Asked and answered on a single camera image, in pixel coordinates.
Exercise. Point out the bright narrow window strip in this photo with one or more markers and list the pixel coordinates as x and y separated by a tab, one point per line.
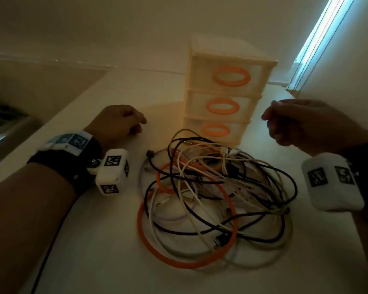
322	27

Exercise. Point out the person's left hand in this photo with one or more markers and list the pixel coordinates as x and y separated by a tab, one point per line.
116	122

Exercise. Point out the person's right hand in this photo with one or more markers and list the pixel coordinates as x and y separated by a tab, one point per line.
309	125

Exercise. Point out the person's left forearm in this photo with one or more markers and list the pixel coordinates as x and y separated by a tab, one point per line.
18	226

